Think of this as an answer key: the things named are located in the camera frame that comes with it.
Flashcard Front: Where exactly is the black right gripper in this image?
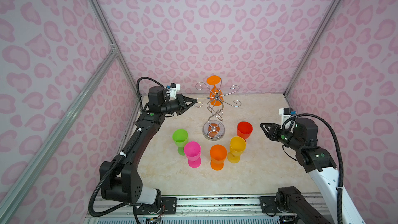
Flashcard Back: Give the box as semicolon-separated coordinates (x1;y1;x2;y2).
259;122;304;151

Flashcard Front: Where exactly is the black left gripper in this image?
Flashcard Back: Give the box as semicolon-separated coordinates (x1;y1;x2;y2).
160;94;196;116

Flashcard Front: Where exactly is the red wine glass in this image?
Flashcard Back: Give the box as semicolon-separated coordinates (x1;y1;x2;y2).
236;121;253;142

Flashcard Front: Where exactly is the green wine glass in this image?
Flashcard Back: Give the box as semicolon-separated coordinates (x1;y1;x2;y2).
173;129;189;156

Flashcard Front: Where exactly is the chrome wire wine glass rack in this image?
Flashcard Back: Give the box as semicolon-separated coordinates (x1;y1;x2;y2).
195;81;241;142

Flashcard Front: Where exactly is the yellow wine glass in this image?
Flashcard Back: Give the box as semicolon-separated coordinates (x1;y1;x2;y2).
227;136;247;163

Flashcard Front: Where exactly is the pink wine glass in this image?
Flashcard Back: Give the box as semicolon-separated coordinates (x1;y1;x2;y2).
184;142;202;169

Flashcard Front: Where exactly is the orange wine glass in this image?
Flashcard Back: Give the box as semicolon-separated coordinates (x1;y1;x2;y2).
206;75;223;107
210;145;228;171

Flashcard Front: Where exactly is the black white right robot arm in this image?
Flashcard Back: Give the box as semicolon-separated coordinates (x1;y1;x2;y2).
260;114;365;224

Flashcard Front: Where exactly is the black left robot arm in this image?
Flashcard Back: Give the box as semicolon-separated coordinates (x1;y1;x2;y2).
96;86;197;211

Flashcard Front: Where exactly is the orange wine glass back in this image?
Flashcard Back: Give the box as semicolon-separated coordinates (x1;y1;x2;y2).
206;75;223;107

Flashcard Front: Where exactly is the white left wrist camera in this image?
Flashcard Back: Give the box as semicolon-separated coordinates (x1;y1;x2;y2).
166;83;181;100

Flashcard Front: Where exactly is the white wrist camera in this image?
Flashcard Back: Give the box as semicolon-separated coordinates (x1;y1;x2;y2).
166;83;181;100
278;107;296;131

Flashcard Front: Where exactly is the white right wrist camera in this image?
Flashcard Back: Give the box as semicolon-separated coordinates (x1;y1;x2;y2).
278;107;296;131

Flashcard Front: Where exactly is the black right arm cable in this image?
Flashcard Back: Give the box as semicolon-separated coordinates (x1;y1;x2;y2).
282;113;344;224

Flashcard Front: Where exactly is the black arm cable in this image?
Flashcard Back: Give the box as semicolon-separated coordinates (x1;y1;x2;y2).
87;77;165;217
282;113;344;224

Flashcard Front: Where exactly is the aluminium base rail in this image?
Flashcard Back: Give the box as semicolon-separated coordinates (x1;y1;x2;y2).
83;194;355;224

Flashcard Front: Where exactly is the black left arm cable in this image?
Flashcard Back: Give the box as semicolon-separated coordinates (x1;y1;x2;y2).
87;77;165;217

